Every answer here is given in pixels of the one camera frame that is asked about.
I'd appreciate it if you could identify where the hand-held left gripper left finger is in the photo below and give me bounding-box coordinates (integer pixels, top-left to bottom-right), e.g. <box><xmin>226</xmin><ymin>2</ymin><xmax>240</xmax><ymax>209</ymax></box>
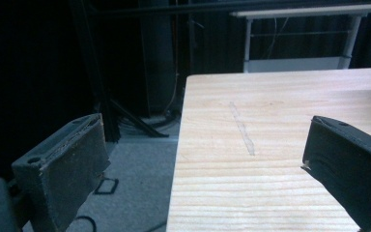
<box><xmin>11</xmin><ymin>112</ymin><xmax>111</xmax><ymax>232</ymax></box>

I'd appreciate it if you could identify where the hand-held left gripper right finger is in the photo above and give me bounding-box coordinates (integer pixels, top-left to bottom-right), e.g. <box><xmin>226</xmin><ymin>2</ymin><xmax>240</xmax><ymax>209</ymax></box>
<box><xmin>300</xmin><ymin>115</ymin><xmax>371</xmax><ymax>232</ymax></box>

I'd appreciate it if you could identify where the black metal stand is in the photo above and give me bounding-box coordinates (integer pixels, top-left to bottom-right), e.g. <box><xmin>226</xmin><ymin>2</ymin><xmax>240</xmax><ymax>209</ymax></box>
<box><xmin>69</xmin><ymin>0</ymin><xmax>170</xmax><ymax>143</ymax></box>

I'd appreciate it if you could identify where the dark curtain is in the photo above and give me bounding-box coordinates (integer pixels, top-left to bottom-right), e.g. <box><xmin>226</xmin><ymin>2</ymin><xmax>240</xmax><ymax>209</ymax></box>
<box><xmin>0</xmin><ymin>0</ymin><xmax>187</xmax><ymax>178</ymax></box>

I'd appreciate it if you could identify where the clear tape strip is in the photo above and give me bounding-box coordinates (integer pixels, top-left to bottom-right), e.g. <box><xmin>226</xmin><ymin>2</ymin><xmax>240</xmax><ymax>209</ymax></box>
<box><xmin>229</xmin><ymin>101</ymin><xmax>256</xmax><ymax>157</ymax></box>

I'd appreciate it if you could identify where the black floor cable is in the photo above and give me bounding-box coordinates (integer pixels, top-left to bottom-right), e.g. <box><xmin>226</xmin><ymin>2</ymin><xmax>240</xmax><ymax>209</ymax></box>
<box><xmin>73</xmin><ymin>215</ymin><xmax>99</xmax><ymax>232</ymax></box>

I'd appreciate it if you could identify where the white metal frame table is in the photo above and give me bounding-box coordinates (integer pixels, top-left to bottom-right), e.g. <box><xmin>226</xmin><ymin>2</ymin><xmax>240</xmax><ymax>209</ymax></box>
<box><xmin>229</xmin><ymin>3</ymin><xmax>371</xmax><ymax>73</ymax></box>

